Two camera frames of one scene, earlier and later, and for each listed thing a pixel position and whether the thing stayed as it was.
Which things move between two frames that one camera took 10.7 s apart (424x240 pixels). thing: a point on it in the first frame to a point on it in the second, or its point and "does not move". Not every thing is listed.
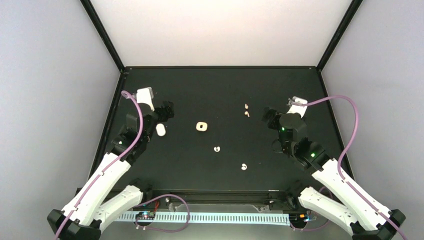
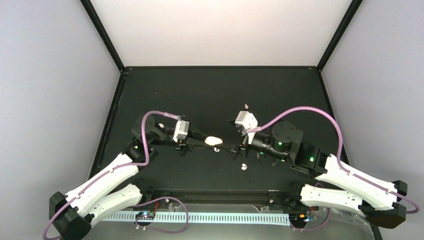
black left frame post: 103,35 does not move
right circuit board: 298,217 does not move
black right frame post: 353,7 does not move
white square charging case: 201,126 to 212,140
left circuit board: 143,215 does not move
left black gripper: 162,116 to 182,144
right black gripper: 271,123 to 231,150
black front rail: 163,197 does not move
